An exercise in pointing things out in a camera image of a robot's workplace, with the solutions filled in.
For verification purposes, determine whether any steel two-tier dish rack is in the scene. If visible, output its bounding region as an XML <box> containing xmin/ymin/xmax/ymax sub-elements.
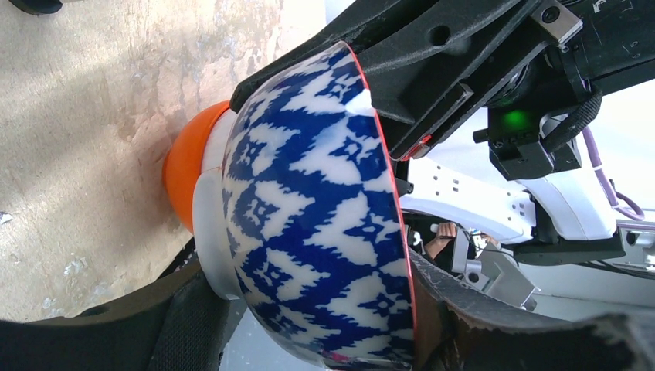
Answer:
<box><xmin>9</xmin><ymin>0</ymin><xmax>63</xmax><ymax>15</ymax></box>

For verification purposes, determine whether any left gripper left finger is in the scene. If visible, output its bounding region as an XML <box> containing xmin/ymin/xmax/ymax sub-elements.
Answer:
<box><xmin>1</xmin><ymin>262</ymin><xmax>246</xmax><ymax>370</ymax></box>

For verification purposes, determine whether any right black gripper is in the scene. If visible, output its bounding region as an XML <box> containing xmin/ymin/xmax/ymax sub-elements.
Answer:
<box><xmin>487</xmin><ymin>0</ymin><xmax>654</xmax><ymax>111</ymax></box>

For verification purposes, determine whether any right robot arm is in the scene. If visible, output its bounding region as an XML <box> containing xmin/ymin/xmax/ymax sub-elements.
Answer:
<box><xmin>230</xmin><ymin>1</ymin><xmax>654</xmax><ymax>266</ymax></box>

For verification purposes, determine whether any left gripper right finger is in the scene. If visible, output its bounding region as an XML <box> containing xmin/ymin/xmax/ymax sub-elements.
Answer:
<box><xmin>409</xmin><ymin>250</ymin><xmax>654</xmax><ymax>370</ymax></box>

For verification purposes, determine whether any red geometric patterned bowl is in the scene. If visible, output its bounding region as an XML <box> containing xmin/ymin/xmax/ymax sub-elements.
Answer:
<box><xmin>194</xmin><ymin>42</ymin><xmax>415</xmax><ymax>370</ymax></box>

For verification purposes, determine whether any white blue-rimmed bowl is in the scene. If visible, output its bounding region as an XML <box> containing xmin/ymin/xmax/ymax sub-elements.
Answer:
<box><xmin>162</xmin><ymin>100</ymin><xmax>232</xmax><ymax>236</ymax></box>

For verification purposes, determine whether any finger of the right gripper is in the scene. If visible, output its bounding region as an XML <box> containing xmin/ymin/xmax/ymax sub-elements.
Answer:
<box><xmin>229</xmin><ymin>0</ymin><xmax>585</xmax><ymax>162</ymax></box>

